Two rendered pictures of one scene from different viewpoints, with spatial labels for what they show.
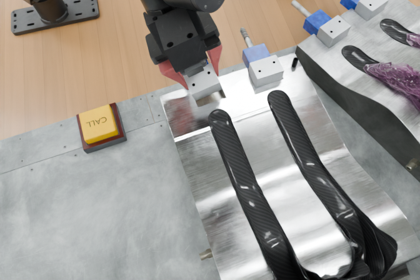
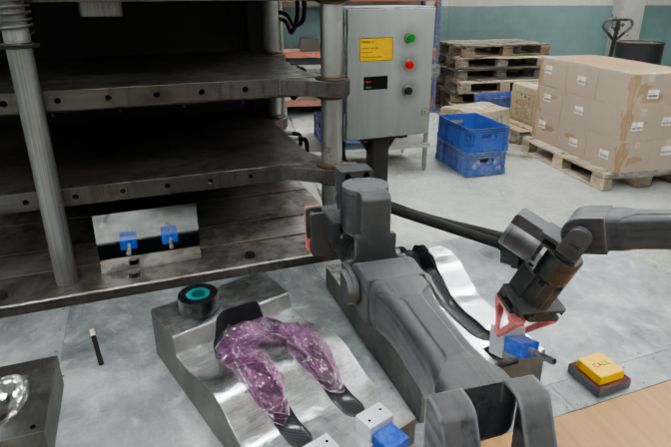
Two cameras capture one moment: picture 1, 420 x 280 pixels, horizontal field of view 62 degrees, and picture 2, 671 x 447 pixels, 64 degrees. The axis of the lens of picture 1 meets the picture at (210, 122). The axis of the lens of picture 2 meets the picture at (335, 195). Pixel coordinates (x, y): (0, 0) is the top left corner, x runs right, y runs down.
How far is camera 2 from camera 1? 1.16 m
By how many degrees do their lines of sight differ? 94
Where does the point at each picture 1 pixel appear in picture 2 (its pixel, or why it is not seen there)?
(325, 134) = not seen: hidden behind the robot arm
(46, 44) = not seen: outside the picture
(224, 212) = (461, 291)
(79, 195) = (581, 338)
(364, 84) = (348, 370)
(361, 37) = (338, 425)
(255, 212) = (440, 290)
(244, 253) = (445, 265)
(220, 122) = (480, 335)
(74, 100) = (651, 405)
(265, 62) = not seen: hidden behind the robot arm
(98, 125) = (597, 361)
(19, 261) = (596, 310)
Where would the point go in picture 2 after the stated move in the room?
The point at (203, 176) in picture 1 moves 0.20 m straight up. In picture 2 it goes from (482, 309) to (492, 223)
